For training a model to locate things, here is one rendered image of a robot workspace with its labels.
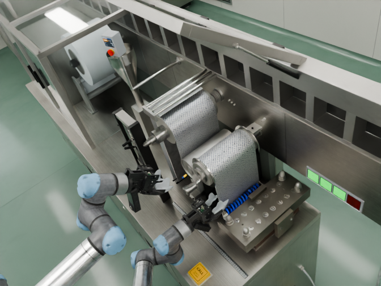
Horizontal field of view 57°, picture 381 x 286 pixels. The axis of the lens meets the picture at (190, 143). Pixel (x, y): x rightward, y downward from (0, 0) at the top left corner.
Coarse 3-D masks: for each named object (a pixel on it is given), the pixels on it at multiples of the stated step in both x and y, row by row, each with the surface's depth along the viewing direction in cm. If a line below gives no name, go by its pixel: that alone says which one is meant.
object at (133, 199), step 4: (132, 188) 122; (136, 188) 122; (132, 192) 121; (136, 192) 123; (128, 196) 126; (132, 196) 122; (136, 196) 124; (128, 200) 128; (132, 200) 124; (136, 200) 125; (132, 204) 126; (136, 204) 126; (132, 208) 127; (136, 208) 127; (140, 208) 128
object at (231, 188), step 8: (256, 160) 155; (240, 168) 150; (248, 168) 154; (256, 168) 158; (232, 176) 150; (240, 176) 154; (248, 176) 158; (256, 176) 162; (224, 184) 149; (232, 184) 153; (240, 184) 157; (248, 184) 161; (224, 192) 152; (232, 192) 156; (240, 192) 160; (224, 200) 155; (232, 200) 159
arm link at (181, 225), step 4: (180, 220) 145; (184, 220) 145; (176, 224) 144; (180, 224) 143; (184, 224) 143; (180, 228) 142; (184, 228) 142; (188, 228) 143; (180, 232) 142; (184, 232) 142; (188, 232) 143; (184, 236) 142
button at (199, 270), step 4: (200, 264) 153; (192, 268) 153; (196, 268) 152; (200, 268) 152; (204, 268) 152; (188, 272) 152; (192, 272) 151; (196, 272) 151; (200, 272) 151; (204, 272) 150; (208, 272) 150; (192, 276) 150; (196, 276) 150; (200, 276) 150; (204, 276) 149; (208, 276) 151; (196, 280) 149; (200, 280) 148; (204, 280) 150
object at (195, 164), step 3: (246, 132) 150; (249, 135) 149; (252, 138) 149; (255, 144) 150; (255, 147) 151; (195, 162) 144; (198, 162) 143; (195, 165) 146; (198, 165) 142; (201, 165) 142; (201, 168) 141; (204, 168) 141; (204, 171) 141; (207, 171) 141; (207, 174) 141; (207, 177) 142; (210, 177) 142; (210, 180) 142; (207, 183) 147; (210, 183) 143
